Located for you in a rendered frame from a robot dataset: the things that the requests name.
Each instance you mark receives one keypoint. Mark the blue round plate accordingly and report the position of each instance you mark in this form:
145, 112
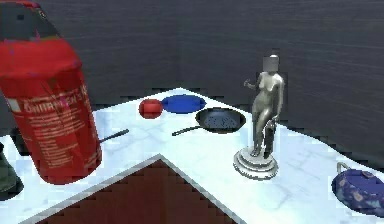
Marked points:
183, 104

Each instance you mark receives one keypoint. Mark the black frying pan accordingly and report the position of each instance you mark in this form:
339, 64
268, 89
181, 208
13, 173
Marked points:
220, 120

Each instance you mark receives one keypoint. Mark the red round apple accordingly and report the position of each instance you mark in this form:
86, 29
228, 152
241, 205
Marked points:
150, 108

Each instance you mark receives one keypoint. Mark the silver figure statue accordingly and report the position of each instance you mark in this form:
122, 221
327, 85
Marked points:
265, 113

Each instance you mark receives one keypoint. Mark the red fire extinguisher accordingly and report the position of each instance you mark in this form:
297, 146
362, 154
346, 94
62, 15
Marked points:
50, 110

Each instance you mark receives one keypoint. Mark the blue patterned pouch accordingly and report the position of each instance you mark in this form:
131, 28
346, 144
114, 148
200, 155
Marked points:
360, 190

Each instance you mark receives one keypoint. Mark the dark green object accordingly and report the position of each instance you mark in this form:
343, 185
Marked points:
7, 176

